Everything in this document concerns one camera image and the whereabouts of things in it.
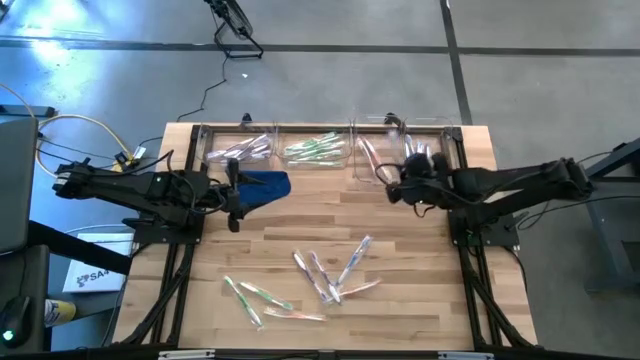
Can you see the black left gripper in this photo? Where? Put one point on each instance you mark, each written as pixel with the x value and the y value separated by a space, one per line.
pixel 220 192

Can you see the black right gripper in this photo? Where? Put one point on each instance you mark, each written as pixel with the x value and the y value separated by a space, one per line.
pixel 425 190

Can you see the orange white toothbrush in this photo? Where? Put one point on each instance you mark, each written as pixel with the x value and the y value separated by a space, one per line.
pixel 295 315
pixel 370 157
pixel 361 288

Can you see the green white toothbrush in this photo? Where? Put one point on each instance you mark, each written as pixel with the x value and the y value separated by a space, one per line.
pixel 265 296
pixel 332 135
pixel 315 148
pixel 243 302
pixel 310 142
pixel 322 154

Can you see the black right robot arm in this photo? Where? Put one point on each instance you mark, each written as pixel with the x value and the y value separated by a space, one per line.
pixel 525 182

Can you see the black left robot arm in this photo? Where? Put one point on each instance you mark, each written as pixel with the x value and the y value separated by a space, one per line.
pixel 125 187

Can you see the blue cloth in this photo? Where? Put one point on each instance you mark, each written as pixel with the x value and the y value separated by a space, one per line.
pixel 270 190

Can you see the clear plastic bin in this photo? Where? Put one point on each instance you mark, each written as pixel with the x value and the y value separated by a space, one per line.
pixel 345 165
pixel 210 130
pixel 447 145
pixel 357 175

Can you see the black yellow plug adapter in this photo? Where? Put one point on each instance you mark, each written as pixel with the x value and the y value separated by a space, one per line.
pixel 122 162

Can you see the silver aluminium extrusion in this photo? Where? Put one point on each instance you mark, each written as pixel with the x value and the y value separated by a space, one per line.
pixel 185 355
pixel 465 356

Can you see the white printed box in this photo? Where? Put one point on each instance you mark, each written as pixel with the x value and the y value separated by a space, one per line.
pixel 95 280

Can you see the black diagonal beam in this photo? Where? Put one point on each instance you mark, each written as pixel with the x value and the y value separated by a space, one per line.
pixel 75 247

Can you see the dark grey metal stand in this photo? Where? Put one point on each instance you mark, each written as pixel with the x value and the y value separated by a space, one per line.
pixel 605 235

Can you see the yellow white can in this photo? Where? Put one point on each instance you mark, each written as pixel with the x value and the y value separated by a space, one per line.
pixel 60 312

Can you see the black flat device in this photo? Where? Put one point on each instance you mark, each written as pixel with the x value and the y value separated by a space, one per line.
pixel 17 185

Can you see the black desk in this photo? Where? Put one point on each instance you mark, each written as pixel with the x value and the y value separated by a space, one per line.
pixel 35 280

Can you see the black computer mouse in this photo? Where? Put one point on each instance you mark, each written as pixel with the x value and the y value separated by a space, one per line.
pixel 15 320

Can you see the black rail clamp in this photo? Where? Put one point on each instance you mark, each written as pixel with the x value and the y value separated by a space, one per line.
pixel 246 119
pixel 392 119

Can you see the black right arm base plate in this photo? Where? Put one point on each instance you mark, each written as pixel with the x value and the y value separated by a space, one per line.
pixel 492 232

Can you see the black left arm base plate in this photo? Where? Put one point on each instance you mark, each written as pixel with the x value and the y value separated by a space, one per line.
pixel 165 235

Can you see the black diagonal frame strut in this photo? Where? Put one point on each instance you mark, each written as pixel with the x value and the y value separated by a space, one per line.
pixel 155 310
pixel 500 312

